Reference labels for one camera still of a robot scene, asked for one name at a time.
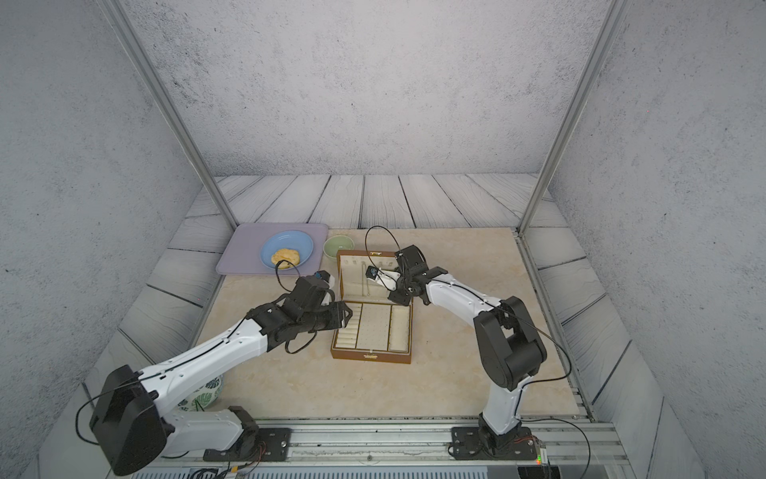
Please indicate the green ceramic bowl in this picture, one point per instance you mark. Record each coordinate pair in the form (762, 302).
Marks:
(337, 243)

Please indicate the lavender rectangular tray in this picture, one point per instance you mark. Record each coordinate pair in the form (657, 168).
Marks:
(241, 255)

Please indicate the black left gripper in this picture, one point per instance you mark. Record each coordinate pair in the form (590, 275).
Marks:
(339, 315)

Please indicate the aluminium mounting rail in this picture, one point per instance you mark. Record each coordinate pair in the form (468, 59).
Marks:
(420, 448)

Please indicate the left metal frame post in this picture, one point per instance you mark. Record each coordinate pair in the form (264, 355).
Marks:
(132, 45)

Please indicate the blue plate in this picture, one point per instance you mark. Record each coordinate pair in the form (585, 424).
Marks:
(299, 240)

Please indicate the yellow bread pastry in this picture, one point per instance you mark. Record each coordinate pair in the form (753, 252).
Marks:
(286, 258)

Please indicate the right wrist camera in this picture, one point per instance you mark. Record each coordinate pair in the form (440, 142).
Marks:
(387, 279)

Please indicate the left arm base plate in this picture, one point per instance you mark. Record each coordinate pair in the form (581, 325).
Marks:
(265, 445)

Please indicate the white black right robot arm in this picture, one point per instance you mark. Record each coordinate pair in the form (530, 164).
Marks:
(512, 350)

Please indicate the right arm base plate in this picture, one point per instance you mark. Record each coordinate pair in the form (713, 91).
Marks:
(481, 443)

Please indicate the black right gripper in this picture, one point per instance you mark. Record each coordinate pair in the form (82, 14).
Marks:
(401, 299)

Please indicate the brown wooden jewelry box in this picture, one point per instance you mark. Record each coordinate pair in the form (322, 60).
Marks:
(380, 330)

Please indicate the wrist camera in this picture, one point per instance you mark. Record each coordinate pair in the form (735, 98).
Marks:
(387, 279)
(330, 281)

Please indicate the metal frame post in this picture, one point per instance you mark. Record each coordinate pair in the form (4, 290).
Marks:
(608, 32)
(132, 45)

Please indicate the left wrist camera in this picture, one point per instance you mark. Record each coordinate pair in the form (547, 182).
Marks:
(330, 281)

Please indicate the right metal frame post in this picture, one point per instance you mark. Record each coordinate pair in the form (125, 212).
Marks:
(608, 32)

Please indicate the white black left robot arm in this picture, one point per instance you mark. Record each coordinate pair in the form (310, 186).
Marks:
(137, 419)

